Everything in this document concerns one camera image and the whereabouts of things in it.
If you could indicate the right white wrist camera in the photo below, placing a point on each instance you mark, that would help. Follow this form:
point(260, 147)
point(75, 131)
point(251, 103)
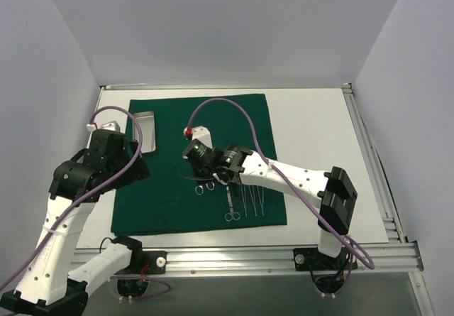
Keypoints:
point(201, 133)

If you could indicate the metal instrument tray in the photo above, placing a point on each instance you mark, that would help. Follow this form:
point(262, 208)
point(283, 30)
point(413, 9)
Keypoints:
point(146, 122)

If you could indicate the front aluminium rail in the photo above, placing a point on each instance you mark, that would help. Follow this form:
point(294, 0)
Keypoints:
point(230, 257)

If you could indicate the silver forceps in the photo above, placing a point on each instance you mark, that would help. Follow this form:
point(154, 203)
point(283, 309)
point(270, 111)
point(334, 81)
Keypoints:
point(261, 199)

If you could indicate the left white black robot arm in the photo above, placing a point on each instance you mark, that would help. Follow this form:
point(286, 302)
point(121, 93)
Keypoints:
point(48, 285)

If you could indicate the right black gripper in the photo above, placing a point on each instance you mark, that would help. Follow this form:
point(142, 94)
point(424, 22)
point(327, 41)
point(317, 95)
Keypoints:
point(191, 163)

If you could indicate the green surgical cloth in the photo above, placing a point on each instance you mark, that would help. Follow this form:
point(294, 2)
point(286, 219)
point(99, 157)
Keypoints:
point(166, 203)

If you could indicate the silver tweezers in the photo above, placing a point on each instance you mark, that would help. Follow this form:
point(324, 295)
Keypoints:
point(252, 196)
point(244, 200)

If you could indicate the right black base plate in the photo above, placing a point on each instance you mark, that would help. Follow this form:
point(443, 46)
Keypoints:
point(310, 259)

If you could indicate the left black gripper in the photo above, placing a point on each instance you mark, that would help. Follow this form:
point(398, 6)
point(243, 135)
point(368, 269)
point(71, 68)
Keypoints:
point(135, 159)

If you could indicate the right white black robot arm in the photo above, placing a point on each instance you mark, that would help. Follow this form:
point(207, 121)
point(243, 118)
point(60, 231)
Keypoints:
point(330, 195)

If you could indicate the back aluminium rail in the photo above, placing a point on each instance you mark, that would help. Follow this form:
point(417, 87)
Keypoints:
point(139, 86)

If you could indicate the right aluminium rail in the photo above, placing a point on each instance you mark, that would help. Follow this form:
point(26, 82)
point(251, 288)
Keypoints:
point(377, 177)

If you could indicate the aluminium rail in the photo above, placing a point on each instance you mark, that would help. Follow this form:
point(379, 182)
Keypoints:
point(139, 86)
point(230, 257)
point(377, 177)

